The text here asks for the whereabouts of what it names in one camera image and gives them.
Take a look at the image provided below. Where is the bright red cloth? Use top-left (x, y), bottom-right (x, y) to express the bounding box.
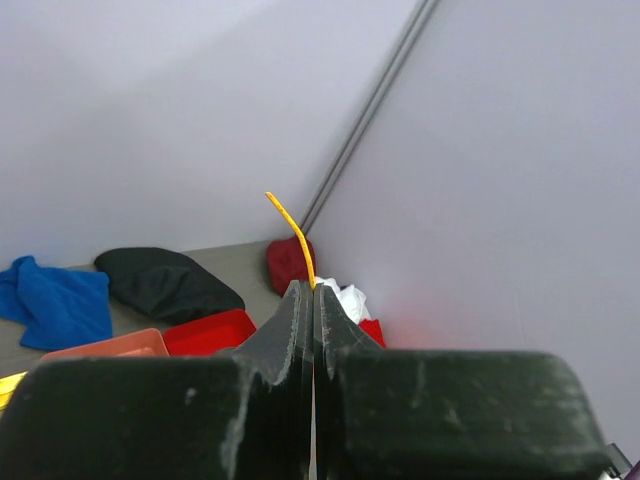
top-left (358, 319), bottom-right (386, 348)

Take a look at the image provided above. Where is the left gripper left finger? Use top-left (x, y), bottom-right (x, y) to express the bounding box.
top-left (1, 281), bottom-right (313, 479)

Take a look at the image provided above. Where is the right aluminium corner post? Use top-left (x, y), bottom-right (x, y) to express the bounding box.
top-left (301, 0), bottom-right (441, 234)

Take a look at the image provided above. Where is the gold tin box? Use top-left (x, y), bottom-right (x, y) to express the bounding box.
top-left (0, 371), bottom-right (27, 411)

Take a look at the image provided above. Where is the yellow wire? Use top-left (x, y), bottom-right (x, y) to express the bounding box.
top-left (264, 191), bottom-right (317, 291)

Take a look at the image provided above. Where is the red box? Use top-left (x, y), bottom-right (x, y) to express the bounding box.
top-left (163, 309), bottom-right (257, 356)

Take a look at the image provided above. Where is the blue cloth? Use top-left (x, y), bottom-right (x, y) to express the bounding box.
top-left (1, 256), bottom-right (113, 352)

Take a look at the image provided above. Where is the white cloth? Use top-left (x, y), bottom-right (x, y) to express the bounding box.
top-left (315, 277), bottom-right (372, 324)

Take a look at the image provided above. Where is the salmon pink box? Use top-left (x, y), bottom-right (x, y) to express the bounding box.
top-left (41, 328), bottom-right (169, 361)

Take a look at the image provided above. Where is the dark red cloth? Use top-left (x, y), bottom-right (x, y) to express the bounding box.
top-left (266, 236), bottom-right (309, 296)

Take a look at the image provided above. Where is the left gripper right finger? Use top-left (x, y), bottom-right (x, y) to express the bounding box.
top-left (313, 287), bottom-right (609, 479)

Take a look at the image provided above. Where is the black cloth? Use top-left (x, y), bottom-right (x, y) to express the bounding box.
top-left (94, 247), bottom-right (245, 326)

